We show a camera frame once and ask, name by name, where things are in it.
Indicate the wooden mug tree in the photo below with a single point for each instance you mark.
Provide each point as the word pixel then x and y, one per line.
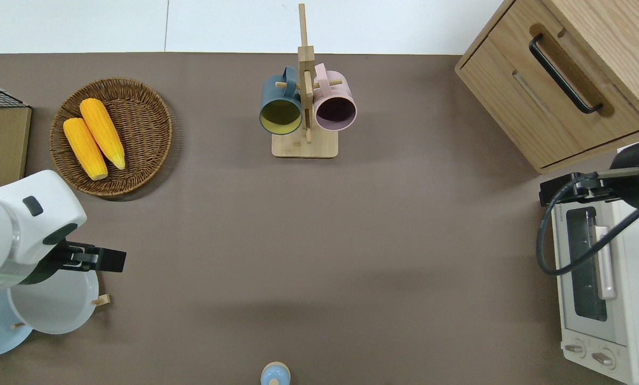
pixel 304 147

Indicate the wooden drawer cabinet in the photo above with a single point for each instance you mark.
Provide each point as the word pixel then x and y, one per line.
pixel 517 96

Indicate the brown table mat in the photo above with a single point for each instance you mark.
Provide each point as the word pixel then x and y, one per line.
pixel 378 240

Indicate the wooden plate rack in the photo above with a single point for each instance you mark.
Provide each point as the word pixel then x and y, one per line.
pixel 102 300

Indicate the gray plate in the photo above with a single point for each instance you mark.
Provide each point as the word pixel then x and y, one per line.
pixel 57 310

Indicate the dark blue mug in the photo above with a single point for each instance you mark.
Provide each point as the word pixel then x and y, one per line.
pixel 280 112

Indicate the pink mug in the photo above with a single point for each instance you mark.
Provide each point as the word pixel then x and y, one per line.
pixel 335 109

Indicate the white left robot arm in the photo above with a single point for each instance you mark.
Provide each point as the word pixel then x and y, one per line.
pixel 9 224

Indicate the white toaster oven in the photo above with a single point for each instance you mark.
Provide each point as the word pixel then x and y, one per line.
pixel 634 299

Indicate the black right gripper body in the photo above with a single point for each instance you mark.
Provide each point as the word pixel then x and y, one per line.
pixel 634 176

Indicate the brown wicker basket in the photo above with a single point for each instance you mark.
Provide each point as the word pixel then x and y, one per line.
pixel 143 128

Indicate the yellow corn cob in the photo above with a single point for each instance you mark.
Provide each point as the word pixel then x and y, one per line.
pixel 102 133
pixel 84 149

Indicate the small blue wooden bell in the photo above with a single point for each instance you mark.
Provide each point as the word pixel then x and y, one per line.
pixel 275 375

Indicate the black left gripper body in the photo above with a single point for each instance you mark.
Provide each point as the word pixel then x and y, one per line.
pixel 105 260

